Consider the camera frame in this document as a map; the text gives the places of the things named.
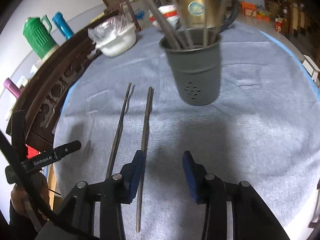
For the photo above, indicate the clear plastic bag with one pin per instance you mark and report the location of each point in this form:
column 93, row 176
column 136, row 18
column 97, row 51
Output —
column 109, row 30

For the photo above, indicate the gold electric kettle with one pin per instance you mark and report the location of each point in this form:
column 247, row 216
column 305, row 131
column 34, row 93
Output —
column 192, row 12

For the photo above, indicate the orange boxes on floor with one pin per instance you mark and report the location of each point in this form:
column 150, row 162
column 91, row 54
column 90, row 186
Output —
column 254, row 11

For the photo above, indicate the purple bottle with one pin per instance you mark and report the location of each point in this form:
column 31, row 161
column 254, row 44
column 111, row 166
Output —
column 12, row 88

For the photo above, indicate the blue thermos bottle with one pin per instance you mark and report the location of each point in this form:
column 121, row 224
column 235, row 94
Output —
column 62, row 25

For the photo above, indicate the grey perforated utensil holder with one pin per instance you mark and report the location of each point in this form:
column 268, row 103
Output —
column 197, row 72

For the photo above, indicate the red white stacked bowls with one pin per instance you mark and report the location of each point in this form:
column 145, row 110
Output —
column 170, row 13

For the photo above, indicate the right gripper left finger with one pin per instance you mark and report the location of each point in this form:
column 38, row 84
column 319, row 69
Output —
column 78, row 208

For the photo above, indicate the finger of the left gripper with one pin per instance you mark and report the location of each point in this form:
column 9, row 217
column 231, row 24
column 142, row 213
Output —
column 65, row 149

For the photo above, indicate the small white stool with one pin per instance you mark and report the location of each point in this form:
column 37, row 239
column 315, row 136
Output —
column 312, row 69

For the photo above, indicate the dark carved wooden bench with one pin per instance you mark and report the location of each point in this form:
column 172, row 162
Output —
column 44, row 95

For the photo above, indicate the green thermos jug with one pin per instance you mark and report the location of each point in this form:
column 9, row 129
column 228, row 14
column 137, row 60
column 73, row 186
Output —
column 37, row 31

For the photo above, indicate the wooden chair behind table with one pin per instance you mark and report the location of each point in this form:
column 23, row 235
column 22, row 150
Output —
column 121, row 8

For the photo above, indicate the white ceramic pot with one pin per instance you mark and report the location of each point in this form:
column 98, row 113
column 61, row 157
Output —
column 120, row 43

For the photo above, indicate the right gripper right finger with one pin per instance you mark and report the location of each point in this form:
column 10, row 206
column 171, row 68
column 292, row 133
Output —
column 251, row 217

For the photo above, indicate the person left hand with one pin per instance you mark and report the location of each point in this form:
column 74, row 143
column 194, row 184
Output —
column 20, row 203

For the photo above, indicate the grey table cloth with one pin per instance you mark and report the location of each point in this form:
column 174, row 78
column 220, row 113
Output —
column 263, row 128

